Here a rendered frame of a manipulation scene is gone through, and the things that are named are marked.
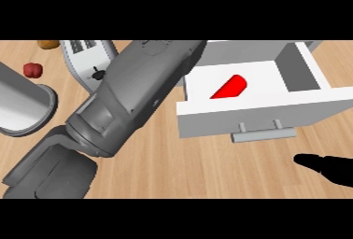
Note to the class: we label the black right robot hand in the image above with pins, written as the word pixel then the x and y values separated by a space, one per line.
pixel 333 169

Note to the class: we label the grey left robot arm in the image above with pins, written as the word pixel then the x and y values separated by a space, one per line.
pixel 133 81

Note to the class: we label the white drawer front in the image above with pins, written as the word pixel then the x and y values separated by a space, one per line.
pixel 257 113

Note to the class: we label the red can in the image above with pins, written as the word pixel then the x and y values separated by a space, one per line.
pixel 231 88

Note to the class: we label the white open drawer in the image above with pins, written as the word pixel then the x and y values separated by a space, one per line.
pixel 257 74

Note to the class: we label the pale grey toaster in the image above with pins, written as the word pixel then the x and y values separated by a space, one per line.
pixel 89 60

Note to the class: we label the grey round container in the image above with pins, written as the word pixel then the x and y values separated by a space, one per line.
pixel 21 105

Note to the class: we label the red bell pepper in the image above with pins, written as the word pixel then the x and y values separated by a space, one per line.
pixel 33 70

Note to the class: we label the orange-brown round food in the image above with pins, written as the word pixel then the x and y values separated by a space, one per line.
pixel 48 44

